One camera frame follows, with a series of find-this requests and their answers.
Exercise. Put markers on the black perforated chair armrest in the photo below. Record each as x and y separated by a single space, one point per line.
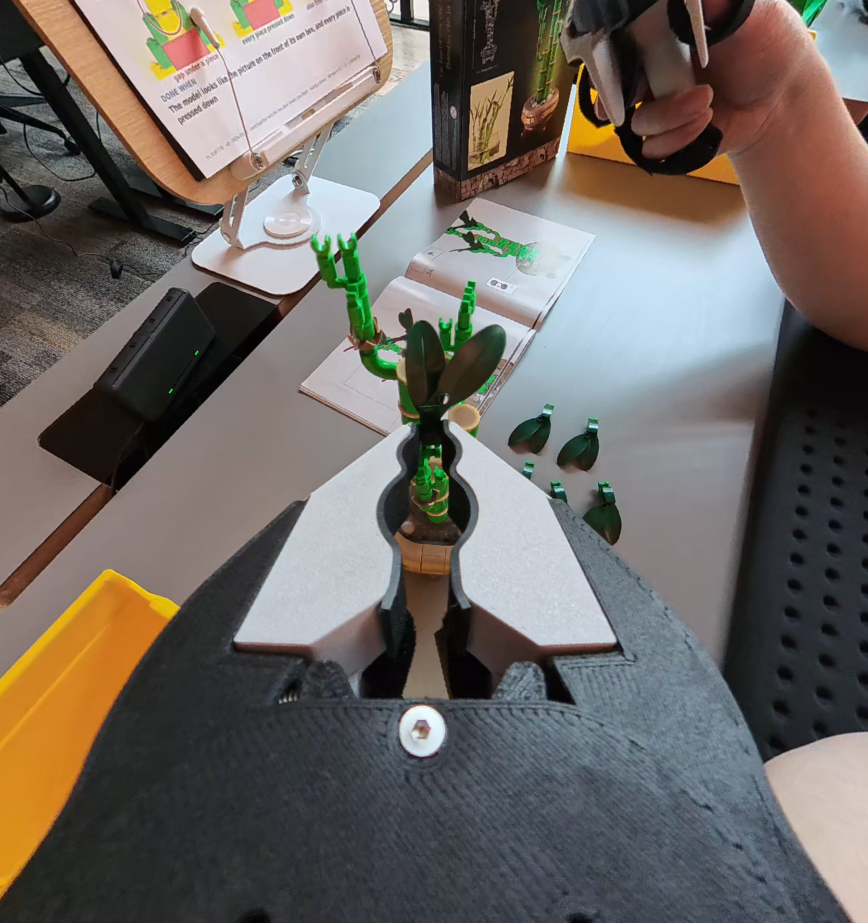
823 577

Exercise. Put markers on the green lego bamboo model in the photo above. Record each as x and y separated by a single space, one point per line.
358 317

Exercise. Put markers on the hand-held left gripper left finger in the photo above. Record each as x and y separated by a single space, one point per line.
318 577

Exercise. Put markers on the black desk frame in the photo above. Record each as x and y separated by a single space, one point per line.
109 180

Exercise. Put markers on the dark green lego leaf piece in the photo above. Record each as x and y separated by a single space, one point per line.
426 360

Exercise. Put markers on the black lego set box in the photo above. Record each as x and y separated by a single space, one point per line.
452 108

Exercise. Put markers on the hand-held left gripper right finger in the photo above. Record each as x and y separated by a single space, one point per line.
527 577

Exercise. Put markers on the person's right hand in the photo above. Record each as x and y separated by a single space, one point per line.
765 72

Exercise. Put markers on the black power box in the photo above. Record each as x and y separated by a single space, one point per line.
152 353

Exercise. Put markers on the group of green lego leaves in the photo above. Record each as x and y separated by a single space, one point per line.
531 432

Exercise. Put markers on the lego instruction booklet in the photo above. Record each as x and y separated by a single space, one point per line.
542 295

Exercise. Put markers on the yellow plastic bin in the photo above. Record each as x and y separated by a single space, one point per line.
44 721
600 148

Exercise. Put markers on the white document stand base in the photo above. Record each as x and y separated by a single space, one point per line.
333 209

